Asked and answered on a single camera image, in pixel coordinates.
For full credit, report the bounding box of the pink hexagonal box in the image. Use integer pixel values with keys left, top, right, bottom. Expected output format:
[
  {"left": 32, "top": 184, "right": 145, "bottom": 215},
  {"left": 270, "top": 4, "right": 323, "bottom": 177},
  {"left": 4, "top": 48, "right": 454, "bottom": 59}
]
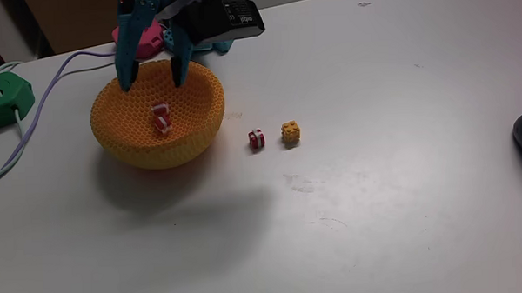
[{"left": 110, "top": 17, "right": 166, "bottom": 61}]

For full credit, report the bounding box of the yellow studded brick cube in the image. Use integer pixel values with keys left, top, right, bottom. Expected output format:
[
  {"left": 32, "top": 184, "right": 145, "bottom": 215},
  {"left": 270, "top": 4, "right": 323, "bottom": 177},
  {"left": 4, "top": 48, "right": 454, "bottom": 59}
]
[{"left": 280, "top": 120, "right": 302, "bottom": 145}]

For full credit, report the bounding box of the brown wooden panel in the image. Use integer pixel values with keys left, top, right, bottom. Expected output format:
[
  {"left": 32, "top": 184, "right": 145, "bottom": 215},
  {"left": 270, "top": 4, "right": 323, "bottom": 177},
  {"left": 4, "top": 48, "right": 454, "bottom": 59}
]
[{"left": 23, "top": 0, "right": 124, "bottom": 58}]

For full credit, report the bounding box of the green hexagonal box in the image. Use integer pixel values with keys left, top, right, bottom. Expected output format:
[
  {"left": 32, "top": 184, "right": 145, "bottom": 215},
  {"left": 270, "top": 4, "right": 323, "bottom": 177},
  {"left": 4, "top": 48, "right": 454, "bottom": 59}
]
[{"left": 0, "top": 70, "right": 37, "bottom": 129}]

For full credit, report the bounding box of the lilac cable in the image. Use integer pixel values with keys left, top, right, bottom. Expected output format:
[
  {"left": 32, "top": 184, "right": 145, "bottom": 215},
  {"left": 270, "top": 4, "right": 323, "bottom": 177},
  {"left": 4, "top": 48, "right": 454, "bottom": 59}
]
[{"left": 0, "top": 48, "right": 123, "bottom": 189}]

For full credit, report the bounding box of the pale green cable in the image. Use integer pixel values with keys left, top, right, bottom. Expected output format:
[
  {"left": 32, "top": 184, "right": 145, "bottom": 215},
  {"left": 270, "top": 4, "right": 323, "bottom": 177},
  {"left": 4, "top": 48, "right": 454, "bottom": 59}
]
[
  {"left": 0, "top": 60, "right": 25, "bottom": 77},
  {"left": 0, "top": 106, "right": 30, "bottom": 185}
]

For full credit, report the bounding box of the red white striped cube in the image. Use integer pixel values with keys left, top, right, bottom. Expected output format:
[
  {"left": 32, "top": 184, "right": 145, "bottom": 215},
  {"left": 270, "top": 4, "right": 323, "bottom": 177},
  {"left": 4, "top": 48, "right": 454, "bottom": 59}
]
[
  {"left": 153, "top": 114, "right": 174, "bottom": 137},
  {"left": 247, "top": 128, "right": 266, "bottom": 150},
  {"left": 150, "top": 102, "right": 171, "bottom": 119}
]

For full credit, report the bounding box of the yellow honeycomb basket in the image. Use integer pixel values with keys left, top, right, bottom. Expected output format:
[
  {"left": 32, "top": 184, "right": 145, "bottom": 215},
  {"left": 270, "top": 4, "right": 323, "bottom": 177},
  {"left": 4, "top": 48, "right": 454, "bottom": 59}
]
[{"left": 87, "top": 56, "right": 229, "bottom": 173}]

